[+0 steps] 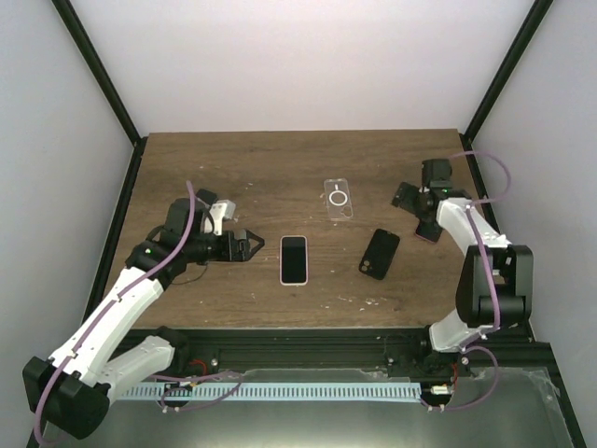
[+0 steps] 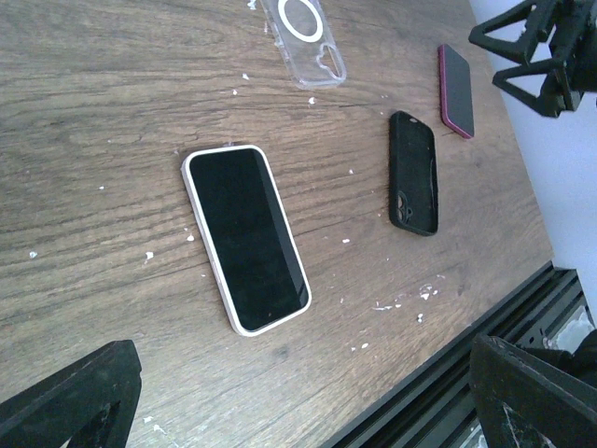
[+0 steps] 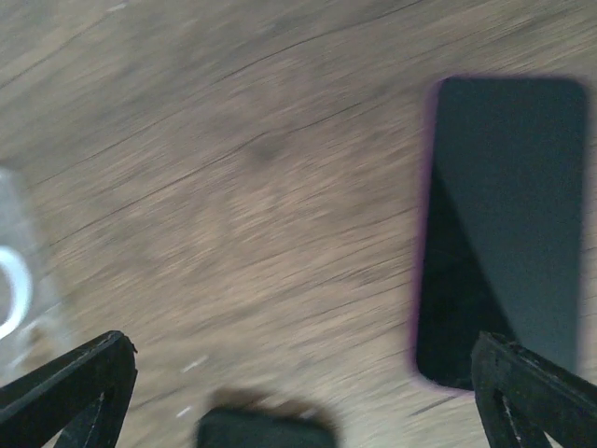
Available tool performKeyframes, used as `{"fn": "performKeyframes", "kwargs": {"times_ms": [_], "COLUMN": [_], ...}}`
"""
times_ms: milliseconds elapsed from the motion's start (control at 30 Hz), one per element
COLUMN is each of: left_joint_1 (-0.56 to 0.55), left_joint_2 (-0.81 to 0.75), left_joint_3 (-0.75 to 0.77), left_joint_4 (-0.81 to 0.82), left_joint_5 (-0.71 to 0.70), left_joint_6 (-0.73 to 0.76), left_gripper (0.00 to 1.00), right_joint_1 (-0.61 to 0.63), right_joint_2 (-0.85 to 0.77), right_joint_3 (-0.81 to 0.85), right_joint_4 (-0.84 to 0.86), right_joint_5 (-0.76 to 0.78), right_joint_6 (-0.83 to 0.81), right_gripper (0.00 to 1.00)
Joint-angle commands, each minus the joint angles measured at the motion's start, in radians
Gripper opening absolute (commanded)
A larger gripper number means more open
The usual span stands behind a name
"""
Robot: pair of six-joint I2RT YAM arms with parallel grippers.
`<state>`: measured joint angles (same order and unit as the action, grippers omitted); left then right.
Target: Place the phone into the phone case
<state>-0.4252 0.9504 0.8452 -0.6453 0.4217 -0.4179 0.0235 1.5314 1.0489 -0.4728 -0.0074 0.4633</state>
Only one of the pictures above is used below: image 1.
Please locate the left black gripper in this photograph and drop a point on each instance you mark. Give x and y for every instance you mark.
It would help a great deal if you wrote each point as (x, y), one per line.
(242, 247)

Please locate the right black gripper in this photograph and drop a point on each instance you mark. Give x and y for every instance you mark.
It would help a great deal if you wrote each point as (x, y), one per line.
(408, 201)

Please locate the red-cased smartphone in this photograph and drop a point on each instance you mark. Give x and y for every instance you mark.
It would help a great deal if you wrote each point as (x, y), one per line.
(428, 231)

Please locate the beige phone case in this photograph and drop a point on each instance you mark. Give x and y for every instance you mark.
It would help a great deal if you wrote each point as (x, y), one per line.
(294, 260)

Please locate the black phone case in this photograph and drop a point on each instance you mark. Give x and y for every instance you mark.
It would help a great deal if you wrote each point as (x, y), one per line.
(379, 255)

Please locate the clear magsafe phone case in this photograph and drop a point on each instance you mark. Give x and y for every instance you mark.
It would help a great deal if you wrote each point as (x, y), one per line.
(338, 199)

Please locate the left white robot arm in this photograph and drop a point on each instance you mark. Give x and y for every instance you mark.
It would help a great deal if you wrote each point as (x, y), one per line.
(116, 317)

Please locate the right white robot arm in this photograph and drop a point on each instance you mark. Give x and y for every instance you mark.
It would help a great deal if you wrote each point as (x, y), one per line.
(495, 288)

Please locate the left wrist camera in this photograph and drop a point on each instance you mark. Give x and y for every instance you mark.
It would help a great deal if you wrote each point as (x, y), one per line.
(219, 212)

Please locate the black aluminium frame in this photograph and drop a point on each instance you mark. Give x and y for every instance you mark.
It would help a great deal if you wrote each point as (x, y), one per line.
(287, 349)

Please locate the light blue slotted cable duct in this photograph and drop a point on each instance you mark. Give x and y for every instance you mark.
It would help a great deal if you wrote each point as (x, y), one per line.
(376, 392)

